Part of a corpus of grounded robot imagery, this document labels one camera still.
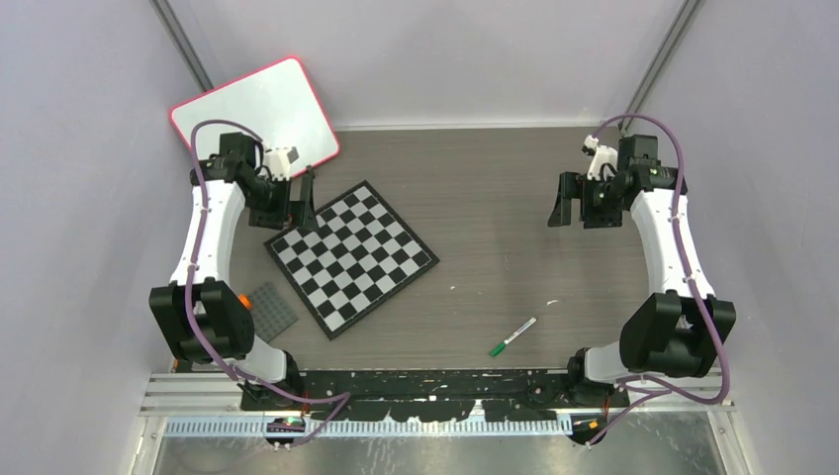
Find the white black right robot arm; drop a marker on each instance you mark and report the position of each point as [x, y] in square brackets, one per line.
[675, 331]

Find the white marker pen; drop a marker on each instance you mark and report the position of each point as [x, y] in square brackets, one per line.
[522, 329]

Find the aluminium front rail frame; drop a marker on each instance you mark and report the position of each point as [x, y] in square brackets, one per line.
[209, 405]

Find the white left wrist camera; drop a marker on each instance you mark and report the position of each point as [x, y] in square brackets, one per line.
[278, 161]

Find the black and white chessboard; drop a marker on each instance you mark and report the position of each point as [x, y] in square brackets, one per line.
[360, 255]

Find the small orange block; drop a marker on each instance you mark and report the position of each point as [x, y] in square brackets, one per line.
[244, 300]

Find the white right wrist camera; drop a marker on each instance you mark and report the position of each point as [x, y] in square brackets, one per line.
[603, 159]

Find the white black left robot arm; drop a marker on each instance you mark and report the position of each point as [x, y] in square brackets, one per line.
[202, 319]

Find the green marker cap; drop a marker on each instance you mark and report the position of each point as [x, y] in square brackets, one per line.
[498, 349]

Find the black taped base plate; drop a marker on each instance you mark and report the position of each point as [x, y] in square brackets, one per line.
[433, 396]

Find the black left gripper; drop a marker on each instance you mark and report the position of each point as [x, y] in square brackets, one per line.
[301, 212]

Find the pink-framed whiteboard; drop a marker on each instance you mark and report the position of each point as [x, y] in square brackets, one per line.
[276, 101]

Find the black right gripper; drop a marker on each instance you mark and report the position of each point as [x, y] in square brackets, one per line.
[569, 188]

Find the grey studded baseplate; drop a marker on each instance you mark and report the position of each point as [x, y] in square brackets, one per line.
[271, 314]

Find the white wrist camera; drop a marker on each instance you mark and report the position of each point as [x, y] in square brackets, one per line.
[278, 161]
[603, 159]

